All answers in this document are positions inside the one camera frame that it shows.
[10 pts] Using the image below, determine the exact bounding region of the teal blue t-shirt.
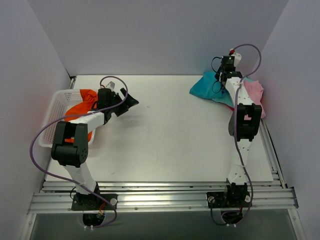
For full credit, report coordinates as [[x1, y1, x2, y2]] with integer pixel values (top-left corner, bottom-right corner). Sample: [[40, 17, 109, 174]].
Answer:
[[189, 71, 230, 102]]

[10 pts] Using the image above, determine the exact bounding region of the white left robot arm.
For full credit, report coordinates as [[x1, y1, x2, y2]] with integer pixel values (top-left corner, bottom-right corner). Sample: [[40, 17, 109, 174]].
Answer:
[[51, 88, 139, 210]]

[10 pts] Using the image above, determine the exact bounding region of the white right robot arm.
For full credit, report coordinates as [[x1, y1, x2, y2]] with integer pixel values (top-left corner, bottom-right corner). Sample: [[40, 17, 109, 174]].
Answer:
[[215, 52, 262, 207]]

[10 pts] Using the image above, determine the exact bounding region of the orange t-shirt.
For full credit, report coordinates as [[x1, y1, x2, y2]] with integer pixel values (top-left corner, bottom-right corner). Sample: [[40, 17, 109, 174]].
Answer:
[[63, 88, 99, 145]]

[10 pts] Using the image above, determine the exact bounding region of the mint green folded t-shirt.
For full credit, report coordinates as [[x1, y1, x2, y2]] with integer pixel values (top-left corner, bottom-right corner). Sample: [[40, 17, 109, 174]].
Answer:
[[214, 95, 234, 108]]

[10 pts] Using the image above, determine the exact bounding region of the pink folded t-shirt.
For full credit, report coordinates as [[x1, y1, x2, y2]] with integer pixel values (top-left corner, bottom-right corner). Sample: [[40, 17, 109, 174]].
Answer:
[[231, 79, 266, 121]]

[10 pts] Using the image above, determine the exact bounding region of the white plastic basket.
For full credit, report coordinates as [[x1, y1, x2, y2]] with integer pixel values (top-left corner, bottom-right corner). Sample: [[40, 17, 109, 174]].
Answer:
[[38, 89, 98, 148]]

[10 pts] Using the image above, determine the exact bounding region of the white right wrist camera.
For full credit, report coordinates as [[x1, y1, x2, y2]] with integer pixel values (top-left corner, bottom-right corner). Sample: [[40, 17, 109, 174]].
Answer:
[[229, 48, 242, 67]]

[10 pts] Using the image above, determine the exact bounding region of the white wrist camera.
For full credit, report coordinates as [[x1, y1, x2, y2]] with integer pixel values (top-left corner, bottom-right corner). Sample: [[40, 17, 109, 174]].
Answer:
[[229, 48, 242, 67], [100, 81, 116, 91]]

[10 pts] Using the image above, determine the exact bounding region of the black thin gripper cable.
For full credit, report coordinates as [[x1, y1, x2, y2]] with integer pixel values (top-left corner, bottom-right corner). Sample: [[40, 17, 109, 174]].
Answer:
[[211, 56, 226, 95]]

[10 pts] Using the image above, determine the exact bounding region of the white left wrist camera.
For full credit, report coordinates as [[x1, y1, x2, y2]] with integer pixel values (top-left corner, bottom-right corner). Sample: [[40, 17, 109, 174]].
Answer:
[[100, 81, 116, 91]]

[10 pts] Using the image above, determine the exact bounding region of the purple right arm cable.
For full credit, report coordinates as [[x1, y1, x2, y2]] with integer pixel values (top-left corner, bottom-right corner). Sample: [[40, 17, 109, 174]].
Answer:
[[219, 43, 263, 226]]

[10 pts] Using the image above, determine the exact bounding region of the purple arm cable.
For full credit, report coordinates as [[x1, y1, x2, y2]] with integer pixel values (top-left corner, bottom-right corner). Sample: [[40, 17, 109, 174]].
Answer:
[[29, 75, 130, 229], [219, 43, 263, 226]]

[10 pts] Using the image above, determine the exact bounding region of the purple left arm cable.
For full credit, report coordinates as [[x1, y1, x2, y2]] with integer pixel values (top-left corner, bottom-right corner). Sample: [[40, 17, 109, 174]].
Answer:
[[29, 75, 130, 229]]

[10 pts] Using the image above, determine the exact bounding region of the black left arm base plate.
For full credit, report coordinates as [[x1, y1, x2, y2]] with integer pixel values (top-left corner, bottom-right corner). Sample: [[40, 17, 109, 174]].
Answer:
[[71, 193, 118, 211]]

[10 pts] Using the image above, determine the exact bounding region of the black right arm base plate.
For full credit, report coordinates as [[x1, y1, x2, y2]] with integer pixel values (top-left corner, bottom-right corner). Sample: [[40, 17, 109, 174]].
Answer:
[[206, 191, 251, 209]]

